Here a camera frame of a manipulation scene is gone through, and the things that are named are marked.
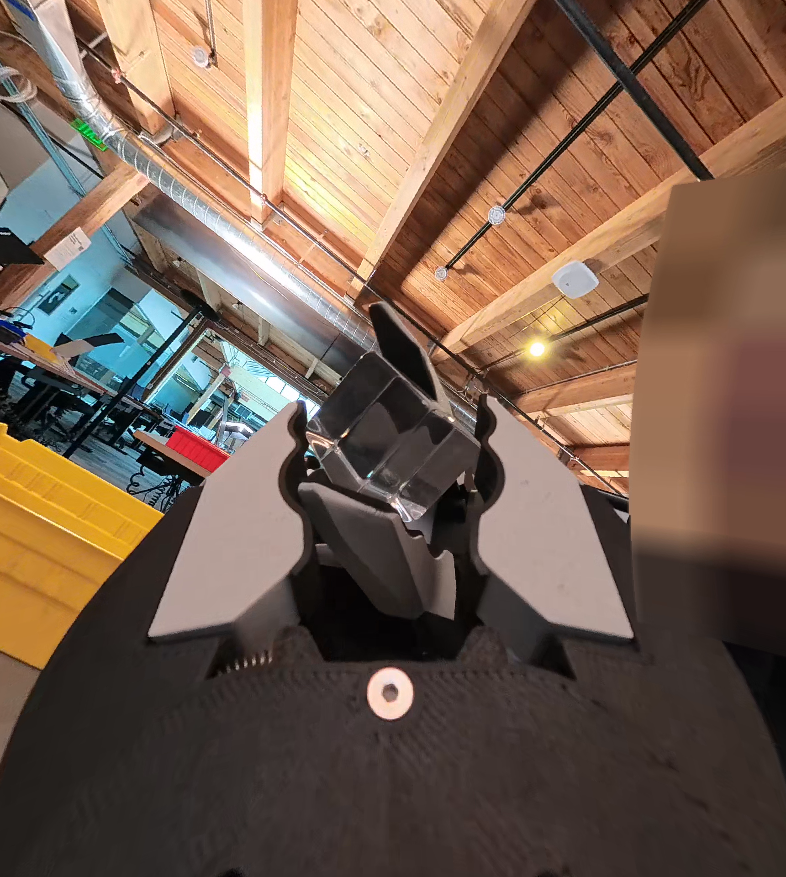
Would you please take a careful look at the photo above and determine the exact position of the clear glass cube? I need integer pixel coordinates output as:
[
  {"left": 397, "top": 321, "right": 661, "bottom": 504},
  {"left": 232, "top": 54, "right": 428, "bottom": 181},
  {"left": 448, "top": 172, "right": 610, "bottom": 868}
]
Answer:
[{"left": 307, "top": 351, "right": 483, "bottom": 523}]

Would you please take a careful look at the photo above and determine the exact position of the yellow plastic bin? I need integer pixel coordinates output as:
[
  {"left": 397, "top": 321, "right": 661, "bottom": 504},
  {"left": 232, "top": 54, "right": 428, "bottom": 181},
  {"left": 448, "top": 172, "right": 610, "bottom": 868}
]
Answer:
[{"left": 0, "top": 411, "right": 164, "bottom": 669}]

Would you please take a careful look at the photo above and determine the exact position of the red plastic bin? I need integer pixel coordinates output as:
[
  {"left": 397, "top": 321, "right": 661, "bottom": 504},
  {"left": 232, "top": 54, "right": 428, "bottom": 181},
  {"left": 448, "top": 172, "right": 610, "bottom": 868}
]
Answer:
[{"left": 165, "top": 425, "right": 232, "bottom": 475}]

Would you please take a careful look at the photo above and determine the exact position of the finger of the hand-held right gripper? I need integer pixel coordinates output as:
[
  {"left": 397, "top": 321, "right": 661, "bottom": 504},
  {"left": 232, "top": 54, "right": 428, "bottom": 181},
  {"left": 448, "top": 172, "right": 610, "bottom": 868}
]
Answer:
[
  {"left": 369, "top": 301, "right": 450, "bottom": 413},
  {"left": 297, "top": 480, "right": 457, "bottom": 622}
]

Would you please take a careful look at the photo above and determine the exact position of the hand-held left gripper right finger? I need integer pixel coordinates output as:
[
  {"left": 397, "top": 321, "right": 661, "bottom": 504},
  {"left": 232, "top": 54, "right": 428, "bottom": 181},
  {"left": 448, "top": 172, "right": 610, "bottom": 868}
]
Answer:
[{"left": 471, "top": 394, "right": 635, "bottom": 645}]

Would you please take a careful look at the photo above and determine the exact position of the white ceiling access point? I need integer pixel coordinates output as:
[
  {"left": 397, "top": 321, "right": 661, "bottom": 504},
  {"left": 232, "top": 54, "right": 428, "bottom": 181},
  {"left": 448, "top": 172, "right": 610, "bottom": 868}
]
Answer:
[{"left": 552, "top": 260, "right": 601, "bottom": 300}]

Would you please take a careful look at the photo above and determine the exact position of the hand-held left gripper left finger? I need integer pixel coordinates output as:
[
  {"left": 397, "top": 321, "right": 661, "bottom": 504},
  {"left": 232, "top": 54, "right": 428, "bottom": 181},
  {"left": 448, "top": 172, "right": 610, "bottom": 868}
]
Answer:
[{"left": 148, "top": 401, "right": 315, "bottom": 645}]

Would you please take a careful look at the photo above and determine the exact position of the white paper sign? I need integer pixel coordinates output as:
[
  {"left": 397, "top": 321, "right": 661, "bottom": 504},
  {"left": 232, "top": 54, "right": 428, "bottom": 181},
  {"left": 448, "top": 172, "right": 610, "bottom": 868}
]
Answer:
[{"left": 43, "top": 228, "right": 92, "bottom": 271}]

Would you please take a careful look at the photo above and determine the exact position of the silver spiral air duct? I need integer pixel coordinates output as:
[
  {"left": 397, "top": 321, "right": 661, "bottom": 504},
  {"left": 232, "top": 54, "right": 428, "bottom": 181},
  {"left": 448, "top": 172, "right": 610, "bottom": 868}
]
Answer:
[{"left": 19, "top": 0, "right": 483, "bottom": 429}]

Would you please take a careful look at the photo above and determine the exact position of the black ceiling pipe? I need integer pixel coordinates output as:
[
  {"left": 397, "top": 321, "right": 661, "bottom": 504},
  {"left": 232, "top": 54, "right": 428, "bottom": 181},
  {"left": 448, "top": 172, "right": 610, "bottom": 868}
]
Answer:
[{"left": 554, "top": 0, "right": 714, "bottom": 182}]

